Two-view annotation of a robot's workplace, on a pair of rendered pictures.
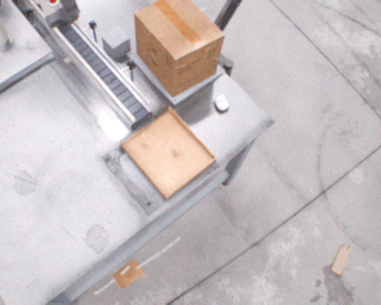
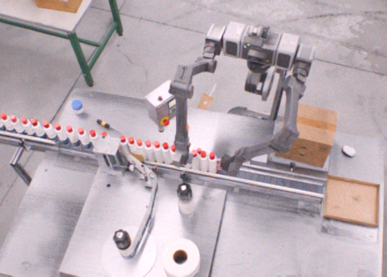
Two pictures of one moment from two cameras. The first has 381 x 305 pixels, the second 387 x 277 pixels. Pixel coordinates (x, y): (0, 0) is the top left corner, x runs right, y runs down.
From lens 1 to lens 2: 1.74 m
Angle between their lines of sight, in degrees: 13
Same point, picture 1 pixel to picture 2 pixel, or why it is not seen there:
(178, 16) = (305, 118)
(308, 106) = (347, 108)
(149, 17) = not seen: hidden behind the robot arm
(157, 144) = (341, 200)
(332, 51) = (328, 53)
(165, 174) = (362, 214)
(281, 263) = not seen: outside the picture
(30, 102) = (243, 233)
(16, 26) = not seen: hidden behind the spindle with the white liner
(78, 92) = (265, 205)
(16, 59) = (209, 212)
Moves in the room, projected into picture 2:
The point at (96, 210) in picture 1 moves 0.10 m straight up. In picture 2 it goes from (349, 263) to (354, 257)
